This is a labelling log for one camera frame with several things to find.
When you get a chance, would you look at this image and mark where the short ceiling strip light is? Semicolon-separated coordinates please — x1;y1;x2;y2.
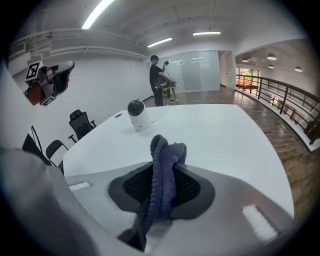
192;30;222;36
146;37;173;48

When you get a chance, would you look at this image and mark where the black round knob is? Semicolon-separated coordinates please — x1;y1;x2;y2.
126;99;153;133

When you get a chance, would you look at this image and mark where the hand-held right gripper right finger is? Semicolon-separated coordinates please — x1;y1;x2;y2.
147;163;293;256

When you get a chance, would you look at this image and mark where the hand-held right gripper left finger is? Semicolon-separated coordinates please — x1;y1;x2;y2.
64;161;155;256

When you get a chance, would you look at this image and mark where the black folding chair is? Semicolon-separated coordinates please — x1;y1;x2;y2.
45;139;70;173

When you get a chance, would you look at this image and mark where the round wooden side table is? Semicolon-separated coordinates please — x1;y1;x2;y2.
161;82;181;106

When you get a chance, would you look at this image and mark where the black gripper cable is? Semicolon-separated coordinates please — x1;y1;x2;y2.
30;125;44;153

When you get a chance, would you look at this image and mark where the long ceiling strip light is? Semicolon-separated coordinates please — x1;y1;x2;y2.
81;0;116;30

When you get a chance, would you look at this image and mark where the black metal railing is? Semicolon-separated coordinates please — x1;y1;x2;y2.
234;74;320;146

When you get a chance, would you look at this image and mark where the frosted glass partition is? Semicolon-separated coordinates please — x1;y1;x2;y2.
146;49;221;93

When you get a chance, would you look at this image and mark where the dark blue cloth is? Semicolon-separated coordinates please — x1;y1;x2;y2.
136;134;188;252

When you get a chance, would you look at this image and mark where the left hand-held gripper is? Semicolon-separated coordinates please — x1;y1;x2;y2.
24;60;76;107

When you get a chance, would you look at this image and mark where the black office chair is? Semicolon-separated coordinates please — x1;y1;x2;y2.
68;109;98;144

